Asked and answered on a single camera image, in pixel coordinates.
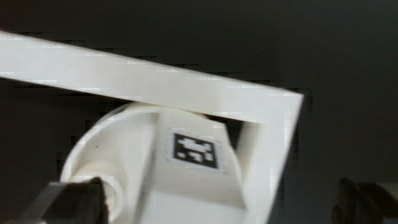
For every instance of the white stool leg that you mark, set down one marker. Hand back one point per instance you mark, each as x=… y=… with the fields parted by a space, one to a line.
x=193 y=193

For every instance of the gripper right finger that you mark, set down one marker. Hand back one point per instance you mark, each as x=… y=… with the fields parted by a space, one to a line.
x=367 y=205

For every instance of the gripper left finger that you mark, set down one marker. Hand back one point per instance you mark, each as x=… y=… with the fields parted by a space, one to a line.
x=70 y=204

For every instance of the white round stool seat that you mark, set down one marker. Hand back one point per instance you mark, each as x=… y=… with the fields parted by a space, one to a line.
x=113 y=155

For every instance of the white U-shaped obstacle wall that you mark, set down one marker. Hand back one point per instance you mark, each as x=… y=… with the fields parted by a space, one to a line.
x=255 y=108

